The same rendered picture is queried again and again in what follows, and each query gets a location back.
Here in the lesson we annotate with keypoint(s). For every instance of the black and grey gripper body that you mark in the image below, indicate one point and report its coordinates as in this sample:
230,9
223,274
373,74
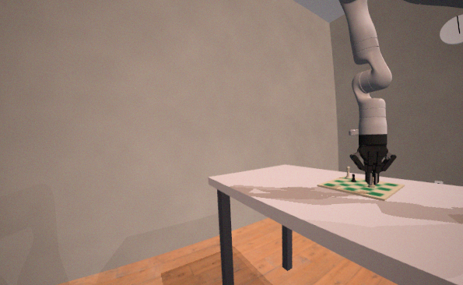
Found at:
373,143

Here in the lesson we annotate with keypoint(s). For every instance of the green and cream chessboard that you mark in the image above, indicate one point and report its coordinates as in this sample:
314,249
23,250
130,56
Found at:
382,191

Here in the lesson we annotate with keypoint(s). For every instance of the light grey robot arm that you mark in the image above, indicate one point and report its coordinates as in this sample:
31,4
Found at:
365,47

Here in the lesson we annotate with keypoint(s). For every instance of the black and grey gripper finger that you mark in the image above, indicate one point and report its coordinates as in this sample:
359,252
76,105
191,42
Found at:
377,167
367,165

